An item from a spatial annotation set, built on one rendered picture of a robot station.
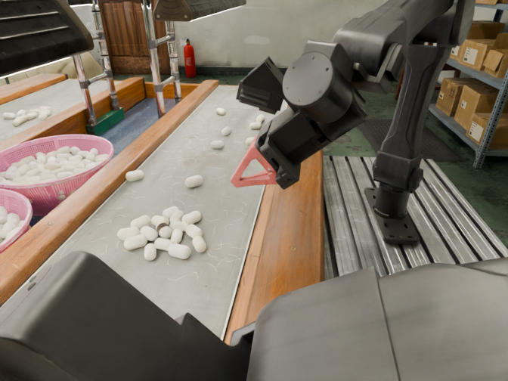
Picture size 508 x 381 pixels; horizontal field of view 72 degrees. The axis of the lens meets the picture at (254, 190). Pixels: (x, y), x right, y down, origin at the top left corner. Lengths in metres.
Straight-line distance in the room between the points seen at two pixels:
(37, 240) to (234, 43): 4.58
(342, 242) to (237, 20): 4.47
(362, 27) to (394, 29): 0.04
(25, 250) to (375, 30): 0.57
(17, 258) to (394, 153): 0.65
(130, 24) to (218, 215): 4.76
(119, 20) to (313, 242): 4.98
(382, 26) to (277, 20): 4.52
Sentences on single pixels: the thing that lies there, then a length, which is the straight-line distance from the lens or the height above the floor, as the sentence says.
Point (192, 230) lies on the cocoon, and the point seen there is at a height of 0.76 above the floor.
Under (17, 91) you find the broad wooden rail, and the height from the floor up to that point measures 0.76.
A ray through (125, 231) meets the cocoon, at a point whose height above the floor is 0.76.
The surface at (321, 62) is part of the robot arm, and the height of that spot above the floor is 1.04.
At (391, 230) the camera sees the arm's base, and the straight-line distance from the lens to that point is 0.76.
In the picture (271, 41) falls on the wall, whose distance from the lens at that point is 5.01.
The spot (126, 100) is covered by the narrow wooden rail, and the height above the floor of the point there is 0.71.
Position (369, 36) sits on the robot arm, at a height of 1.05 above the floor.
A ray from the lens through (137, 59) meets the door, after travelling 5.35.
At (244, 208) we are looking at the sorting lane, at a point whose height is 0.74.
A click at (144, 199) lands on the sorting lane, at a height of 0.74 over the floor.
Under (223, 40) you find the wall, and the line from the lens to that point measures 5.06.
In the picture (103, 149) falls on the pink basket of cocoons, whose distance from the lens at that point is 0.96.
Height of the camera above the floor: 1.11
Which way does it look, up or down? 31 degrees down
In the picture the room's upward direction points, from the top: straight up
